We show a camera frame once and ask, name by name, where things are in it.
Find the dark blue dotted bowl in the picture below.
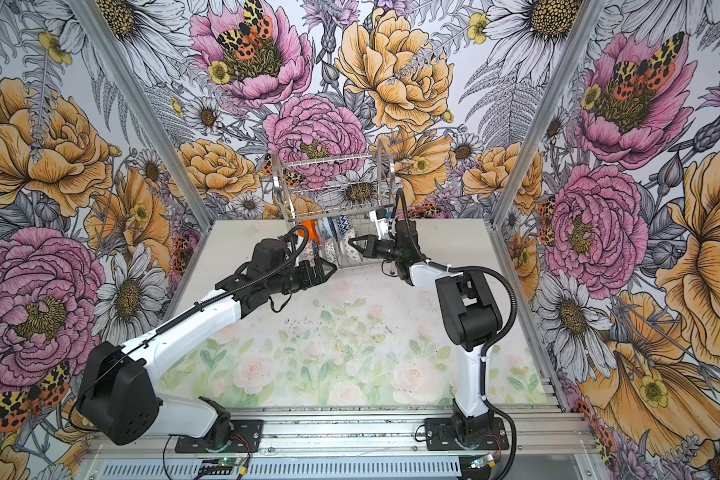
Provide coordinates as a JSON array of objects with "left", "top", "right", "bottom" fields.
[{"left": 335, "top": 215, "right": 354, "bottom": 238}]

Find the aluminium mounting rail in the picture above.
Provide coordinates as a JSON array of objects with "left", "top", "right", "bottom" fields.
[{"left": 83, "top": 407, "right": 601, "bottom": 460}]

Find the right black corrugated cable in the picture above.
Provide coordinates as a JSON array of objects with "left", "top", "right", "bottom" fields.
[{"left": 392, "top": 188, "right": 518, "bottom": 480}]

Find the blue floral bowl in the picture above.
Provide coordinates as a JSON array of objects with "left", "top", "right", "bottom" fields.
[{"left": 316, "top": 217, "right": 338, "bottom": 242}]

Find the left black corrugated cable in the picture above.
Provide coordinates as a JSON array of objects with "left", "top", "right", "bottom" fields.
[{"left": 74, "top": 224, "right": 311, "bottom": 415}]

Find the steel two-tier dish rack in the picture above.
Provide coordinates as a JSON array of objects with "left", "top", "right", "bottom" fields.
[{"left": 269, "top": 141, "right": 396, "bottom": 267}]

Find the green patterned bowl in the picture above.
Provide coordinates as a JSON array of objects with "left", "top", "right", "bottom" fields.
[{"left": 340, "top": 237, "right": 363, "bottom": 264}]

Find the white brown lattice bowl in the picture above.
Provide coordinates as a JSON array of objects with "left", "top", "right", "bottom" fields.
[{"left": 320, "top": 239, "right": 341, "bottom": 265}]

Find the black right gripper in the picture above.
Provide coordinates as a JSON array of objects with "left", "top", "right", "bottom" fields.
[{"left": 348, "top": 233, "right": 403, "bottom": 261}]

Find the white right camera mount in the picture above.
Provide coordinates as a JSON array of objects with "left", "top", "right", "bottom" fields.
[{"left": 375, "top": 208, "right": 395, "bottom": 240}]

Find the black corrugated cable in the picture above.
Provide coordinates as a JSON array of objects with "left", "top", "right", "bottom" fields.
[
  {"left": 392, "top": 188, "right": 518, "bottom": 480},
  {"left": 74, "top": 224, "right": 311, "bottom": 415}
]

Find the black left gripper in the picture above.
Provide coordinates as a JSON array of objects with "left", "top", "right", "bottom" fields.
[{"left": 268, "top": 256, "right": 337, "bottom": 293}]

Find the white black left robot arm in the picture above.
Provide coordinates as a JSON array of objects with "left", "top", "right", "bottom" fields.
[{"left": 75, "top": 235, "right": 338, "bottom": 450}]

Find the left aluminium frame post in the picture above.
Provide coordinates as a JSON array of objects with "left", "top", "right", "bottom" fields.
[{"left": 70, "top": 1, "right": 214, "bottom": 233}]

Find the plain orange bowl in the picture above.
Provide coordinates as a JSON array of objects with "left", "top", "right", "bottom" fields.
[{"left": 300, "top": 219, "right": 320, "bottom": 244}]

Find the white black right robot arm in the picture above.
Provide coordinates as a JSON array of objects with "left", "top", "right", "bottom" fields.
[{"left": 349, "top": 220, "right": 518, "bottom": 451}]

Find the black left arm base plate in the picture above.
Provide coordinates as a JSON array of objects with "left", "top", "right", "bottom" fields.
[{"left": 174, "top": 420, "right": 264, "bottom": 454}]

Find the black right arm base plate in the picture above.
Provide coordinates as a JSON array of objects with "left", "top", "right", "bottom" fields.
[{"left": 424, "top": 417, "right": 510, "bottom": 452}]

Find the white perforated vent strip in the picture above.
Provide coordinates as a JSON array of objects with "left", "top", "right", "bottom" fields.
[{"left": 89, "top": 456, "right": 462, "bottom": 479}]

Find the green circuit board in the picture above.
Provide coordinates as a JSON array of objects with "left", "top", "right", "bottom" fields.
[{"left": 194, "top": 457, "right": 250, "bottom": 480}]

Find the aluminium frame post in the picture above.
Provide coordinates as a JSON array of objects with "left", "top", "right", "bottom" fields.
[
  {"left": 70, "top": 1, "right": 214, "bottom": 233},
  {"left": 491, "top": 1, "right": 605, "bottom": 230}
]

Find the right aluminium frame post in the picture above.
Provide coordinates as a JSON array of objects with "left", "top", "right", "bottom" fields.
[{"left": 491, "top": 1, "right": 605, "bottom": 230}]

